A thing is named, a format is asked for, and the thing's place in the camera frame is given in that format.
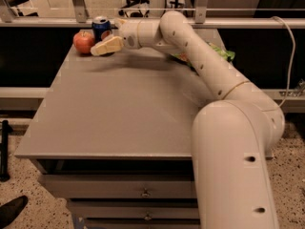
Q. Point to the black floor stand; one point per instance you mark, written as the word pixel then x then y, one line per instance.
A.
pixel 4 147

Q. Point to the black office chair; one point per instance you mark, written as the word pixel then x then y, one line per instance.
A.
pixel 135 8

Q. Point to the blue pepsi can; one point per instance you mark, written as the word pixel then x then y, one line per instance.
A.
pixel 101 27

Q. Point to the top grey drawer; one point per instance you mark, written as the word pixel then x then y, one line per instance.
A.
pixel 118 186

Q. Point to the green chip bag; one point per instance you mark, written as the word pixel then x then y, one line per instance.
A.
pixel 227 55

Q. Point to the grey drawer cabinet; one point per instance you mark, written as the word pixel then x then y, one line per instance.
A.
pixel 128 114

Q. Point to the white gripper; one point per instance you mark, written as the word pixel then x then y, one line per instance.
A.
pixel 131 33

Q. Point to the grey drawer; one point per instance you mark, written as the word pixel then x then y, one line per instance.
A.
pixel 118 186
pixel 142 224
pixel 135 208

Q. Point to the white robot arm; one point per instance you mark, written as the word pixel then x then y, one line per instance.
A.
pixel 230 136

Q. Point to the black shoe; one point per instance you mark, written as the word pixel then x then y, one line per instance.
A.
pixel 11 210

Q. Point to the middle grey drawer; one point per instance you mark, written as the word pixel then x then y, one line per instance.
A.
pixel 135 208

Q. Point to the bottom grey drawer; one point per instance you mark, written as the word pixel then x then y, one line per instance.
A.
pixel 142 224

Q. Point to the metal railing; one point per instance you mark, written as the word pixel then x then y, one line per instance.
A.
pixel 220 14

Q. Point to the red apple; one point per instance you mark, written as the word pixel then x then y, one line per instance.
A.
pixel 83 42

